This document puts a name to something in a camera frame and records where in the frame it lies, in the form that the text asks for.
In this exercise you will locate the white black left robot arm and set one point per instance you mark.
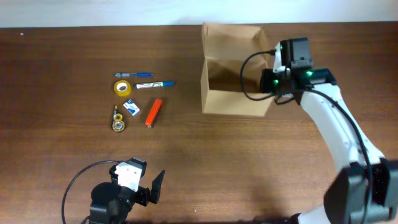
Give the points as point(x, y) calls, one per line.
point(111, 202)

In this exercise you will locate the brown cardboard box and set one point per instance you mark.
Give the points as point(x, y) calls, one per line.
point(225, 48)

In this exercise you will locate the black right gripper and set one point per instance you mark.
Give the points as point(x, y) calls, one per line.
point(267, 81)

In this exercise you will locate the black yellow correction tape dispenser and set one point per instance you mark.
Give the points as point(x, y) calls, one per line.
point(118, 124)

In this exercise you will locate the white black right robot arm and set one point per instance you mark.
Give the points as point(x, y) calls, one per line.
point(365, 189)

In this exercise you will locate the yellow adhesive tape roll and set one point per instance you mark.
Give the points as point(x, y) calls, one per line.
point(122, 88)

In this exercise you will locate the blue whiteboard marker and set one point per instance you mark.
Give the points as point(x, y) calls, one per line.
point(154, 84)

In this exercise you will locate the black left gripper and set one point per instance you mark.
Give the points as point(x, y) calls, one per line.
point(144, 193)

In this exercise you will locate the blue ballpoint pen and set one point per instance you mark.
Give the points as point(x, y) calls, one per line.
point(122, 74)

